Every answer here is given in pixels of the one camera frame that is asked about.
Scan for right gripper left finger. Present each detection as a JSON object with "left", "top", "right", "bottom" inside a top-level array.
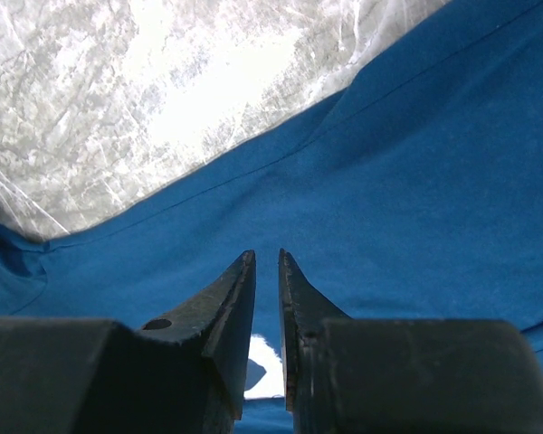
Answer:
[{"left": 0, "top": 250, "right": 256, "bottom": 433}]

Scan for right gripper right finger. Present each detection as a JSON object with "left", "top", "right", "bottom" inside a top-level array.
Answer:
[{"left": 279, "top": 251, "right": 543, "bottom": 433}]

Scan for blue t shirt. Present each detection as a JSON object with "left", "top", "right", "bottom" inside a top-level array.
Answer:
[{"left": 0, "top": 0, "right": 543, "bottom": 434}]

